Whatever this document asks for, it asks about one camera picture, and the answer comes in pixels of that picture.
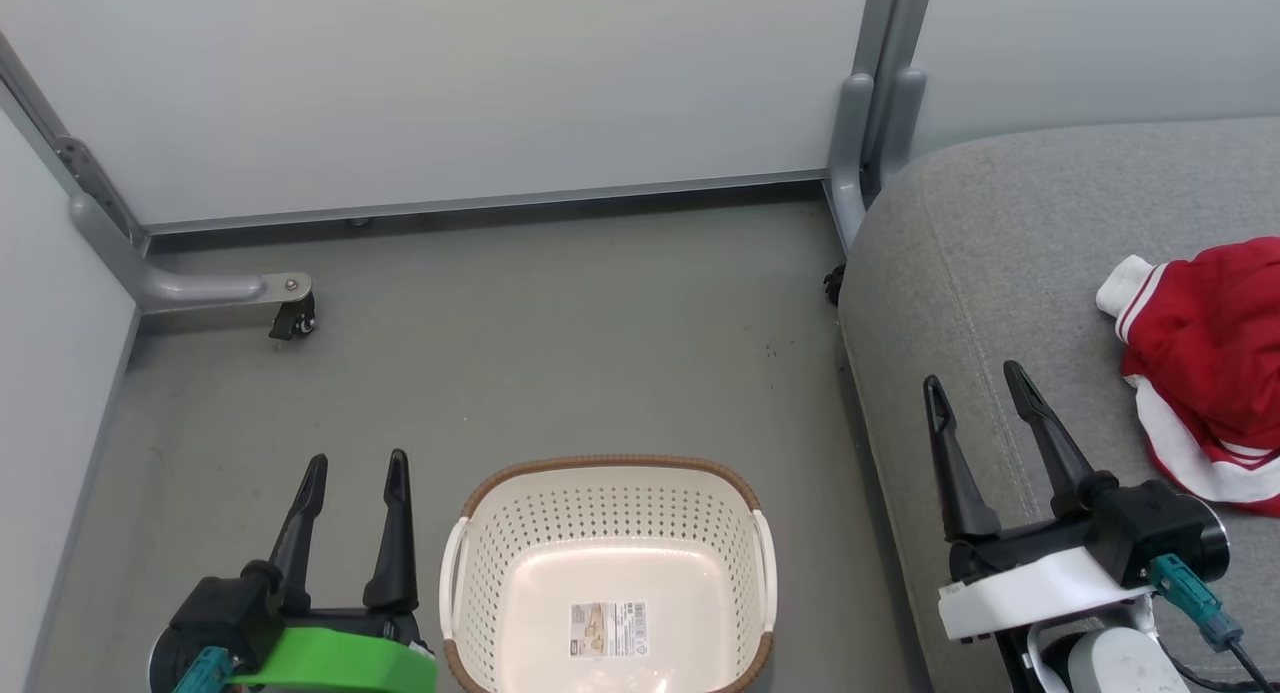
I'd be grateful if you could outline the grey partition foot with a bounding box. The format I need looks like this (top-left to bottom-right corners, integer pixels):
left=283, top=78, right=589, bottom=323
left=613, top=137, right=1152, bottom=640
left=68, top=191, right=314, bottom=316

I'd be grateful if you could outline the teal cable connector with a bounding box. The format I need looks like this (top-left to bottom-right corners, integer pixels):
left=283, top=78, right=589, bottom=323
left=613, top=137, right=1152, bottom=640
left=1148, top=554, right=1245, bottom=653
left=174, top=645, right=238, bottom=693

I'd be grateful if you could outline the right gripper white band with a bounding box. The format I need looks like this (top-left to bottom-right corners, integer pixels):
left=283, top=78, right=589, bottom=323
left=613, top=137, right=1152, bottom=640
left=922, top=359, right=1153, bottom=693

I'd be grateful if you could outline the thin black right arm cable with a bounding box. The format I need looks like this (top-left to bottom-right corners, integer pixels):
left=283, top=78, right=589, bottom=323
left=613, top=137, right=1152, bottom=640
left=1160, top=635, right=1280, bottom=693

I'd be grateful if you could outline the teal right cable connector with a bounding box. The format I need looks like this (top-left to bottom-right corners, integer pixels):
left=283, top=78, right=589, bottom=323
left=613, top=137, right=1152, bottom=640
left=1148, top=554, right=1245, bottom=653

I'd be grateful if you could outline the grey partition bottom rail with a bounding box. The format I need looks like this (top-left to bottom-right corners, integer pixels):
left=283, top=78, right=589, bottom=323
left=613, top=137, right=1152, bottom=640
left=143, top=169, right=831, bottom=238

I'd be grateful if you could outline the grey metal partition post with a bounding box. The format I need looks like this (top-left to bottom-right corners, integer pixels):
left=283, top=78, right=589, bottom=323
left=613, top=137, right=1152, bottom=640
left=824, top=0, right=938, bottom=251
left=0, top=31, right=153, bottom=264

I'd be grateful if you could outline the paper label sticker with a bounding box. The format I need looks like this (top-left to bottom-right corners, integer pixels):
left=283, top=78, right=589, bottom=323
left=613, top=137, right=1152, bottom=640
left=569, top=600, right=650, bottom=661

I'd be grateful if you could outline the cream perforated laundry basket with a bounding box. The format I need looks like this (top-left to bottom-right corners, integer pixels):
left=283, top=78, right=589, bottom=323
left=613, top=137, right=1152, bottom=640
left=439, top=455, right=779, bottom=693

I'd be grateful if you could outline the teal left cable connector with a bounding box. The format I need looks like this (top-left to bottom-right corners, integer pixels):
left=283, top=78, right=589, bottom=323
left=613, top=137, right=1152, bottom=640
left=174, top=645, right=238, bottom=693

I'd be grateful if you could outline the grey fabric sofa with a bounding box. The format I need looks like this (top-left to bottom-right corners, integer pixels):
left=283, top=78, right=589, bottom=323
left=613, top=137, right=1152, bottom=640
left=837, top=116, right=1280, bottom=693

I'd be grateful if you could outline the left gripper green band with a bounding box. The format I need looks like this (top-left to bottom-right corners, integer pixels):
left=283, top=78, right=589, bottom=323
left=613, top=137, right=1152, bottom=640
left=148, top=448, right=439, bottom=693

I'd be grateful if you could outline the red and white garment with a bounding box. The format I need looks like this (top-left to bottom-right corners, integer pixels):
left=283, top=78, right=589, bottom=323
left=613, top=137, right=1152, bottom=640
left=1095, top=236, right=1280, bottom=518

